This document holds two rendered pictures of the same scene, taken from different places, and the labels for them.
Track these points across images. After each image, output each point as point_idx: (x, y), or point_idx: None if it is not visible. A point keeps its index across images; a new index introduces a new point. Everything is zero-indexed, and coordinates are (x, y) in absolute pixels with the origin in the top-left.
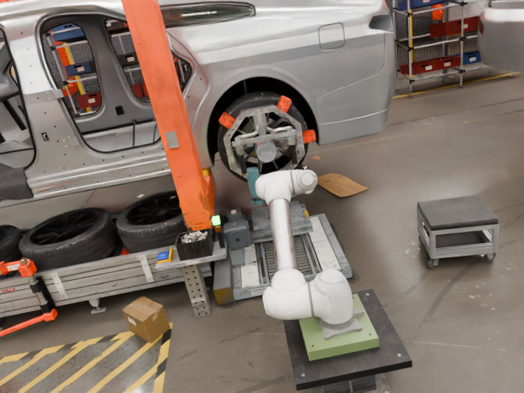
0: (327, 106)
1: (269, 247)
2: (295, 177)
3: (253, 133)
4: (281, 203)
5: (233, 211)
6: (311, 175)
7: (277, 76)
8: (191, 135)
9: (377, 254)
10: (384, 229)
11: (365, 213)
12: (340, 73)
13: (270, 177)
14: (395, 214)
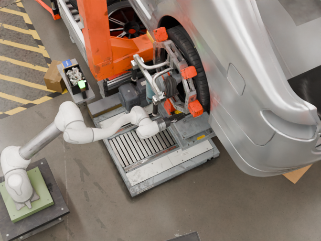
0: (218, 111)
1: None
2: (68, 127)
3: (144, 67)
4: (53, 128)
5: (144, 82)
6: (67, 138)
7: (197, 51)
8: (101, 27)
9: (169, 211)
10: (211, 211)
11: (240, 189)
12: (232, 107)
13: (64, 110)
14: (242, 218)
